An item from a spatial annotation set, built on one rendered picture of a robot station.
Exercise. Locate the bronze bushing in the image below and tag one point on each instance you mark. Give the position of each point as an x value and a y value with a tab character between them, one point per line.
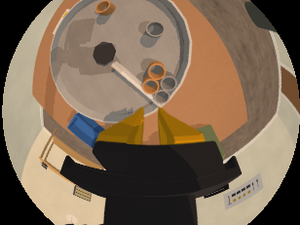
156	76
147	89
100	6

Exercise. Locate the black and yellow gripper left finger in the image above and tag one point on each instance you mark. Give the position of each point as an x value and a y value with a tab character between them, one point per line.
125	131

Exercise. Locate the blue crate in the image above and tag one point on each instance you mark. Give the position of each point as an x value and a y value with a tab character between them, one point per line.
88	132

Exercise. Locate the grey metal bushing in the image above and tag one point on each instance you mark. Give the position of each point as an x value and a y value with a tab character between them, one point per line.
171	86
161	98
155	23

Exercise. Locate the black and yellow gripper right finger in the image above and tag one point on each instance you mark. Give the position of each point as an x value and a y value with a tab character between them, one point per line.
173	131

